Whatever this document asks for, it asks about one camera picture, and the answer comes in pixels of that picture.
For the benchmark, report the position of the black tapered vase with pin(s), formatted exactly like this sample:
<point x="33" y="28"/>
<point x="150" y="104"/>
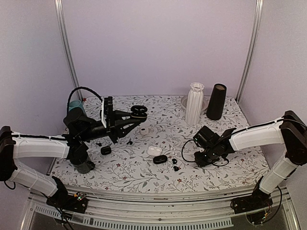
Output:
<point x="216" y="102"/>

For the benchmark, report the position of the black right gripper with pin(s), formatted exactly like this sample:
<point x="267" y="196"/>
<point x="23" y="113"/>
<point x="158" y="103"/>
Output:
<point x="199" y="161"/>

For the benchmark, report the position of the black square earbud case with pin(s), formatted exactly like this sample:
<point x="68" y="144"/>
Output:
<point x="105" y="150"/>

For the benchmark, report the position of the left aluminium corner post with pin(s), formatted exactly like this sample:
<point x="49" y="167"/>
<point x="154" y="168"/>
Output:
<point x="65" y="41"/>

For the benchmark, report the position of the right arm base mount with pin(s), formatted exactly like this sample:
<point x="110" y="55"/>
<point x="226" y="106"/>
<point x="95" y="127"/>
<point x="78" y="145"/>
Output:
<point x="258" y="199"/>

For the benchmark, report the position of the white ribbed vase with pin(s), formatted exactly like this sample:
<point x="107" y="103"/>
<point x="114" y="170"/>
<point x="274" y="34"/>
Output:
<point x="194" y="103"/>

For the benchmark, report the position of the white closed earbud case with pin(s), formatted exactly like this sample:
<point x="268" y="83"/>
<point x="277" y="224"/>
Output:
<point x="143" y="131"/>

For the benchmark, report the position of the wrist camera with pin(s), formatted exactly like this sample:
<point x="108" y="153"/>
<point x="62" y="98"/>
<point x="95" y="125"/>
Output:
<point x="106" y="110"/>
<point x="206" y="138"/>

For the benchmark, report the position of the right aluminium corner post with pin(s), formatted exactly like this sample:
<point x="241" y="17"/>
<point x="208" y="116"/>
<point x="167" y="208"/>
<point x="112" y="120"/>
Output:
<point x="251" y="49"/>

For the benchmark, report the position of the aluminium front rail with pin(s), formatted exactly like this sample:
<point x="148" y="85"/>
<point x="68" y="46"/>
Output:
<point x="110" y="210"/>

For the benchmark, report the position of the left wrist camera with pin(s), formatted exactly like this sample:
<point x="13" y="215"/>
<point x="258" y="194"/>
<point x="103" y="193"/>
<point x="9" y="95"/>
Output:
<point x="106" y="110"/>

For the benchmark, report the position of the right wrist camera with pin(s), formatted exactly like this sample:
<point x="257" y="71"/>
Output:
<point x="206" y="138"/>

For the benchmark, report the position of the white open earbud case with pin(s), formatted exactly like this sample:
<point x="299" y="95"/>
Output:
<point x="154" y="151"/>

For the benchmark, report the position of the aluminium corner post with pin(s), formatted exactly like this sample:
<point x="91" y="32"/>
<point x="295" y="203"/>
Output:
<point x="251" y="49"/>
<point x="65" y="41"/>

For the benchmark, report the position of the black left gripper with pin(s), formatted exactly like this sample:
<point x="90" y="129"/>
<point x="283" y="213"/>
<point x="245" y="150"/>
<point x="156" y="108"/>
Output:
<point x="117" y="130"/>

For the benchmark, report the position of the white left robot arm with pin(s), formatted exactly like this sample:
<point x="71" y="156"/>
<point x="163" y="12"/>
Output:
<point x="71" y="146"/>

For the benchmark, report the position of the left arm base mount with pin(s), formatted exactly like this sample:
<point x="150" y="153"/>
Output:
<point x="63" y="201"/>

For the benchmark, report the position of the teal cup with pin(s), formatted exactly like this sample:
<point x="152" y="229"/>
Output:
<point x="76" y="104"/>

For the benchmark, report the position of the black mug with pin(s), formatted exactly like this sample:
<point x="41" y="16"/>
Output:
<point x="85" y="167"/>

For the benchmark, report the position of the black oval earbud case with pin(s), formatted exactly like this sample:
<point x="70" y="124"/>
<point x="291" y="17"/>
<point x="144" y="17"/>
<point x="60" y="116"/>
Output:
<point x="160" y="159"/>

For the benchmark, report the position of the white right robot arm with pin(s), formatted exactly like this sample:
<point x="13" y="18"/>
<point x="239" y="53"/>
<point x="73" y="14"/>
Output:
<point x="288" y="130"/>

